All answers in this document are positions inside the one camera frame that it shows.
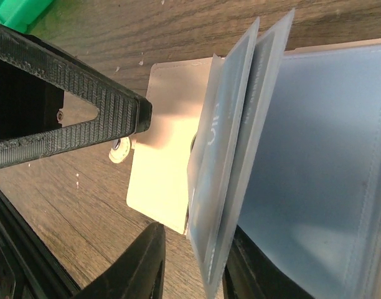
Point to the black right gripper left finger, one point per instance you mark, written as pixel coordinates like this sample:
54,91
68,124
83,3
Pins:
137,273

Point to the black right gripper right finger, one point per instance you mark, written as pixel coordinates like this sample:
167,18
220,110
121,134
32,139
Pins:
249,273

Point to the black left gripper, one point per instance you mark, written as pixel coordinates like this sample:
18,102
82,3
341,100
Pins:
33,77

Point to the green plastic bin middle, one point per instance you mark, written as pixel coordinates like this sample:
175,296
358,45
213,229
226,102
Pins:
20,14

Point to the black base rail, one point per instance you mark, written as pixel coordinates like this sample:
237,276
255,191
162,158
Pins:
28,269

